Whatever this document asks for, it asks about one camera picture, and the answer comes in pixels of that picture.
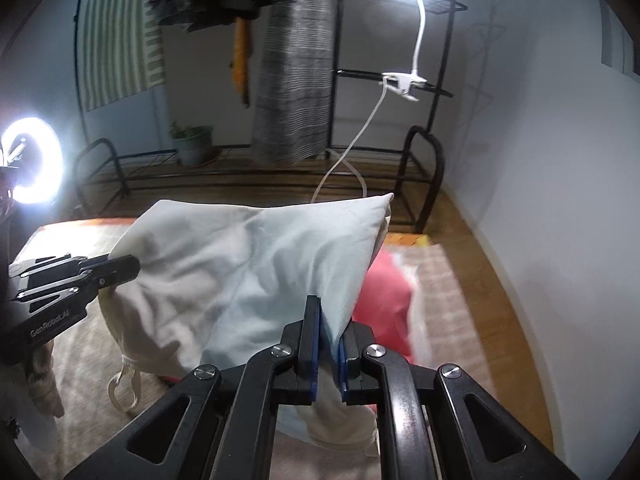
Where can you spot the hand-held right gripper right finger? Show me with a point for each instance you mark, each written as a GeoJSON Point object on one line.
{"type": "Point", "coordinates": [343, 375]}

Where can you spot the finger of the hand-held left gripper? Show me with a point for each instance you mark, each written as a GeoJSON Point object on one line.
{"type": "Point", "coordinates": [55, 296]}
{"type": "Point", "coordinates": [120, 269]}

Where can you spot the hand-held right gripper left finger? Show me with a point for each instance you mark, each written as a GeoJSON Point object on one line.
{"type": "Point", "coordinates": [311, 380]}

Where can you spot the pink shirt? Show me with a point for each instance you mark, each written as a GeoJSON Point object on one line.
{"type": "Point", "coordinates": [390, 305]}

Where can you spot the white camisole top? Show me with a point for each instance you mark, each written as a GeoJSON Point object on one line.
{"type": "Point", "coordinates": [225, 285]}

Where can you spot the person's left forearm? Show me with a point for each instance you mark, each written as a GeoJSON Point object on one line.
{"type": "Point", "coordinates": [45, 377]}

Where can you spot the black metal clothes rack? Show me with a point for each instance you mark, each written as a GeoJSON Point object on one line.
{"type": "Point", "coordinates": [439, 170]}

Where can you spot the beige plaid blanket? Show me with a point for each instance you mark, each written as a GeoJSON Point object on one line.
{"type": "Point", "coordinates": [465, 335]}

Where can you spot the potted plant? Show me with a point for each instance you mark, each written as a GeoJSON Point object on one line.
{"type": "Point", "coordinates": [192, 145]}

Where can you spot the orange scarf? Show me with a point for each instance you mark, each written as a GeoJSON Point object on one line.
{"type": "Point", "coordinates": [241, 55]}

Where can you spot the grey plaid coat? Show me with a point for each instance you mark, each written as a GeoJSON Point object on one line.
{"type": "Point", "coordinates": [295, 85]}

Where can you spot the window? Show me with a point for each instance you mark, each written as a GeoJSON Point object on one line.
{"type": "Point", "coordinates": [620, 35]}

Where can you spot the green striped wall hanging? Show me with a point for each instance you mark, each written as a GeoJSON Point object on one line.
{"type": "Point", "coordinates": [115, 45]}

